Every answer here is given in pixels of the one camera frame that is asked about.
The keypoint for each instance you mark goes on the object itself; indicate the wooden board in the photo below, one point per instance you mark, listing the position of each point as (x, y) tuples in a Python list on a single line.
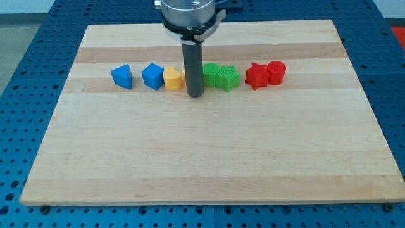
[(312, 139)]

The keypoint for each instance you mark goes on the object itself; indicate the yellow block behind rod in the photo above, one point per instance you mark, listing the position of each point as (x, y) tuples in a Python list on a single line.
[(184, 78)]

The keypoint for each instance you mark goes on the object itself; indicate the blue cube block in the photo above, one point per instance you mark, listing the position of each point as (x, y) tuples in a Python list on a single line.
[(153, 76)]

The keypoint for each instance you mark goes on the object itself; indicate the red star block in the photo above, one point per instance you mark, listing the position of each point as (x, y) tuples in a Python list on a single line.
[(257, 76)]

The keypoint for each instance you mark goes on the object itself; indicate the green star block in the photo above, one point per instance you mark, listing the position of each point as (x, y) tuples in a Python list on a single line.
[(227, 78)]

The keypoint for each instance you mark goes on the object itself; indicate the yellow heart block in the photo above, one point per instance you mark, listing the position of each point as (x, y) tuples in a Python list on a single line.
[(172, 79)]

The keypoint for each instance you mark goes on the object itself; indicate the blue triangle block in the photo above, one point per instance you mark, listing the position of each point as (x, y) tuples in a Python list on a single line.
[(122, 76)]

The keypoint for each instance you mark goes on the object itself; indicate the grey cylindrical pointer rod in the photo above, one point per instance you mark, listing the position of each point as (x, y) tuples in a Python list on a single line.
[(193, 67)]

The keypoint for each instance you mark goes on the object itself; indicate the red cylinder block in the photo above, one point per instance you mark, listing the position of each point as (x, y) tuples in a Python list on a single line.
[(277, 70)]

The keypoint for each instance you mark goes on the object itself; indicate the green cylinder block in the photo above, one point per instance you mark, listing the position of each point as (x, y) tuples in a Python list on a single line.
[(210, 71)]

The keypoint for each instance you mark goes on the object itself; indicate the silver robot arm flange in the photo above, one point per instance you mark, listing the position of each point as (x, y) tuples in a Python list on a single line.
[(190, 21)]

